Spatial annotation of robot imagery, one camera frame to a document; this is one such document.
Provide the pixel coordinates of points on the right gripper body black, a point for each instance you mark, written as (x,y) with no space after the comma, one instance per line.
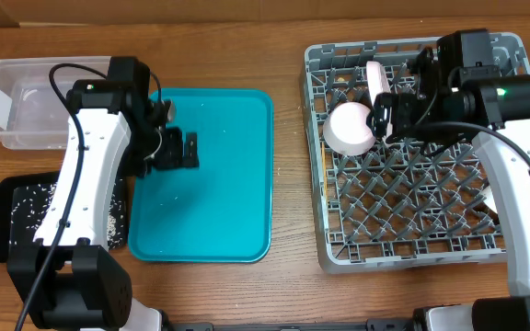
(409,114)

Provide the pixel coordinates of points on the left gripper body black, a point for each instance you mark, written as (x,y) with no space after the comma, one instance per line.
(168,153)

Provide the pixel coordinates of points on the large pink plate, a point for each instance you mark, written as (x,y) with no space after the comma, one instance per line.
(377,82)

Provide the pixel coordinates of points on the pile of rice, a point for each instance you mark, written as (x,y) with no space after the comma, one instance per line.
(31,203)

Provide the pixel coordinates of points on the wooden chopstick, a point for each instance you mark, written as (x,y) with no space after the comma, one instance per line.
(324,170)

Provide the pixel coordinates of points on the white paper cup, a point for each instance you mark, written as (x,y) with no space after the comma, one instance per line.
(489,200)

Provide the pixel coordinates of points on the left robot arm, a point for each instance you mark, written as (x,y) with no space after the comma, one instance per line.
(66,277)

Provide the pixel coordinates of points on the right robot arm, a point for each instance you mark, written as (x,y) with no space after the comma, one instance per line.
(463,94)

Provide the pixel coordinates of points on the teal serving tray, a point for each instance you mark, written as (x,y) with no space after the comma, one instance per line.
(221,211)

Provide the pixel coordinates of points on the grey dish rack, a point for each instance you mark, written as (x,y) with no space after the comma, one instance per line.
(399,205)

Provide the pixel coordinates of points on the clear plastic bin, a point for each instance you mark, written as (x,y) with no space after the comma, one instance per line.
(31,115)

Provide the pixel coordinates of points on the black tray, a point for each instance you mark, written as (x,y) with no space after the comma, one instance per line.
(7,187)

